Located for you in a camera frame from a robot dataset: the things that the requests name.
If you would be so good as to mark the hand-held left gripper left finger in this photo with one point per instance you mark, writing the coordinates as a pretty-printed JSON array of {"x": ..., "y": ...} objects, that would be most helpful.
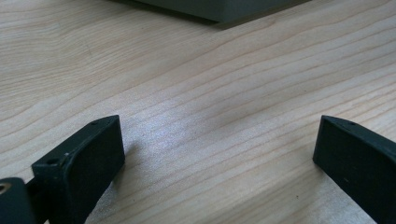
[{"x": 90, "y": 168}]

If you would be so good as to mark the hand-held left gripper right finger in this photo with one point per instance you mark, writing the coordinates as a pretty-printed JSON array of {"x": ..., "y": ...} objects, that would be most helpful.
[{"x": 358, "y": 168}]

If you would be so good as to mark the dark grey metal corner rack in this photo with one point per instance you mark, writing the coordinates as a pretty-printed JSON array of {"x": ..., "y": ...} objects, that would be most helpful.
[{"x": 224, "y": 7}]

